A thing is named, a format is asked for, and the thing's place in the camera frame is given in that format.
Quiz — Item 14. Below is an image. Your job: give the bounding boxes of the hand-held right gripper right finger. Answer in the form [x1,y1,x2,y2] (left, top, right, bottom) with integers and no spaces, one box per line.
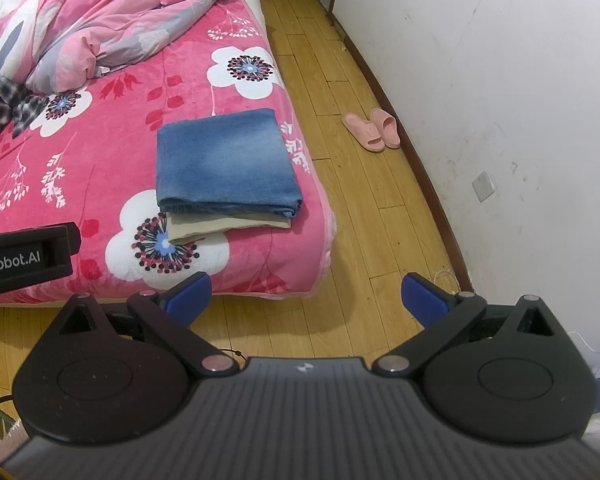
[372,272,556,375]

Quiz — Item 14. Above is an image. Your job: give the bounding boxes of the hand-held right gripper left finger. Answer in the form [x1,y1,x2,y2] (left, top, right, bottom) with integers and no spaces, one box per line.
[60,272,239,376]

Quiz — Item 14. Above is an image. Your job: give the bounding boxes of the beige pants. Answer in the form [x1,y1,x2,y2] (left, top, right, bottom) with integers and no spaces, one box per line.
[165,207,292,242]

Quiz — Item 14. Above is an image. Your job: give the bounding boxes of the blue denim jeans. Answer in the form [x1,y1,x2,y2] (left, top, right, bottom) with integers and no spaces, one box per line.
[155,107,304,220]

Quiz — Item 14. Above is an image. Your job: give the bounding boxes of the pink floral blanket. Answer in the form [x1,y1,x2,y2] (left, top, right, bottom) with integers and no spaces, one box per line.
[0,0,337,307]

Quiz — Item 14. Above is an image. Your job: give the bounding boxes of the black white plaid shirt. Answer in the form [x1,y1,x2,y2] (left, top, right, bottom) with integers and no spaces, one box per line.
[0,49,49,139]

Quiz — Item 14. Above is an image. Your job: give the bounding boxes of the fluffy floor rug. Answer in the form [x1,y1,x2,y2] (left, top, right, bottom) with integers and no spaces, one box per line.
[0,404,27,463]

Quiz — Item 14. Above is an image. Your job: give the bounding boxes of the pink slipper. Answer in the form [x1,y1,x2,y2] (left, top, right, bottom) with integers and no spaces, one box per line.
[369,107,402,150]
[342,112,385,152]

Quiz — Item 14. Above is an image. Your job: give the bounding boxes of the pink duvet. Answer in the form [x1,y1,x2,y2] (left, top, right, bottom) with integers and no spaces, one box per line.
[0,0,252,94]

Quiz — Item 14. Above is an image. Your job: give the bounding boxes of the white mattress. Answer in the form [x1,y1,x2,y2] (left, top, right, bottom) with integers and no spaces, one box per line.
[241,0,267,28]

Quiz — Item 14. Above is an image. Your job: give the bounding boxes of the white wall socket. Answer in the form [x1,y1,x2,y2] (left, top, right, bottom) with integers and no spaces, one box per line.
[471,170,497,203]

